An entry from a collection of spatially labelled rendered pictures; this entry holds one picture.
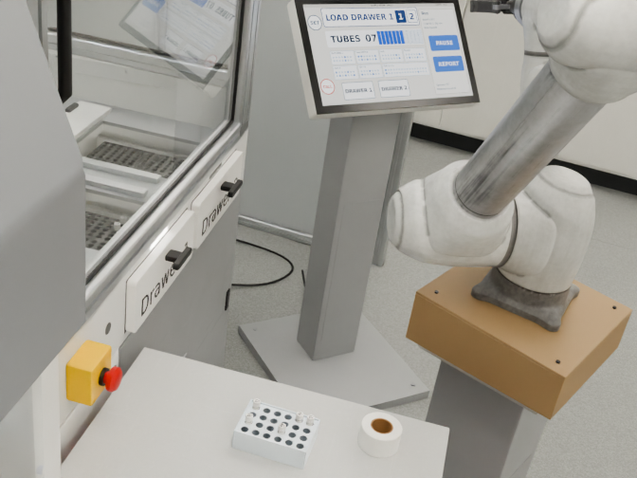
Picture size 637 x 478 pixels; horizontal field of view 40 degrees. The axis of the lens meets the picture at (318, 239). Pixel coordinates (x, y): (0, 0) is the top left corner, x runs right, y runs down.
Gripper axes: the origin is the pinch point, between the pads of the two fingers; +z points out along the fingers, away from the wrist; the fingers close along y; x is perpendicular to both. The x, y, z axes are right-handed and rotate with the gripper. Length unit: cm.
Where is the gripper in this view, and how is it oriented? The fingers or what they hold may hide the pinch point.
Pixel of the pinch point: (507, 2)
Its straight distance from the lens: 205.5
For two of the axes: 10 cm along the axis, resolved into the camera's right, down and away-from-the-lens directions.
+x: -0.4, -9.5, -3.1
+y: 10.0, -0.6, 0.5
